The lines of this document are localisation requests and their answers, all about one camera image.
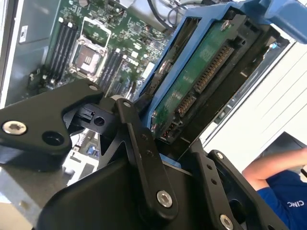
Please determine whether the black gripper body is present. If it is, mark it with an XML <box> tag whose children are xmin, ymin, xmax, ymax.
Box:
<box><xmin>35</xmin><ymin>158</ymin><xmax>216</xmax><ymax>230</ymax></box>

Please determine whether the hard disk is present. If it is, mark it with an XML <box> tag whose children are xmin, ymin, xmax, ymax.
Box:
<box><xmin>138</xmin><ymin>0</ymin><xmax>307</xmax><ymax>177</ymax></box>

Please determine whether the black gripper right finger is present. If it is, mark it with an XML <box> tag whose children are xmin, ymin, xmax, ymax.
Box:
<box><xmin>189</xmin><ymin>140</ymin><xmax>290</xmax><ymax>230</ymax></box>

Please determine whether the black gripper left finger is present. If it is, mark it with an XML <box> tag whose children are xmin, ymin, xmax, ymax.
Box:
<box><xmin>0</xmin><ymin>80</ymin><xmax>179</xmax><ymax>218</ymax></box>

